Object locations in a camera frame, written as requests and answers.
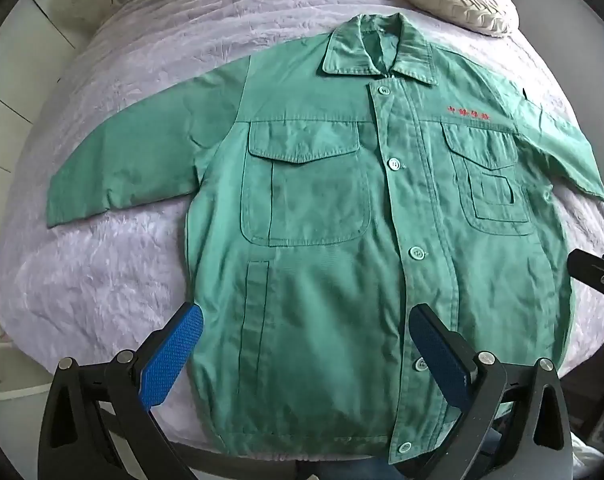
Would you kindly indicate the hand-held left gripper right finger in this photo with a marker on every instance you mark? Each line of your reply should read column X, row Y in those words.
column 441, row 360

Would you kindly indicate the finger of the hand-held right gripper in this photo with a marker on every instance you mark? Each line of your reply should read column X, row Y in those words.
column 599, row 275

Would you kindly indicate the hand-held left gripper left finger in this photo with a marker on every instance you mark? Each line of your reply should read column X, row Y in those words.
column 174, row 355

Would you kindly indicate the green work jacket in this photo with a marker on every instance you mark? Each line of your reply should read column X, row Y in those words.
column 362, row 220

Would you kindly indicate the lavender bed blanket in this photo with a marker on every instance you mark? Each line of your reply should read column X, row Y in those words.
column 107, row 270

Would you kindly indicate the white plastic bucket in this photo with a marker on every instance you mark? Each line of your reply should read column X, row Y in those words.
column 12, row 405

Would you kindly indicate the white crumpled cloth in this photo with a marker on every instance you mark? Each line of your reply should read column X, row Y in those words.
column 586, row 455

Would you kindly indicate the white wardrobe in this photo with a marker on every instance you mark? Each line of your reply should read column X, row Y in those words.
column 12, row 85

